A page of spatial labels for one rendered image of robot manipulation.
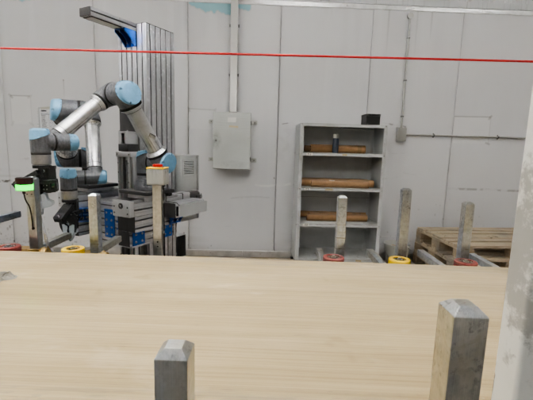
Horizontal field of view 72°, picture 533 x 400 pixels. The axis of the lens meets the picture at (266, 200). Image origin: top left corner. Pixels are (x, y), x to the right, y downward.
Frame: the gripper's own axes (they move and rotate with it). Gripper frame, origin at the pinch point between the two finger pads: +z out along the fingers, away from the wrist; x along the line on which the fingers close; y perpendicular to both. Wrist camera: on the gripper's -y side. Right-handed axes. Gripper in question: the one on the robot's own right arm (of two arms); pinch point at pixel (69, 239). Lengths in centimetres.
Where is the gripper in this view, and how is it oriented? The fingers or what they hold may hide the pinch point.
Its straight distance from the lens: 209.3
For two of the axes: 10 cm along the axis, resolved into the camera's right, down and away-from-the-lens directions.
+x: -10.0, -0.3, 0.1
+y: 0.2, -1.6, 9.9
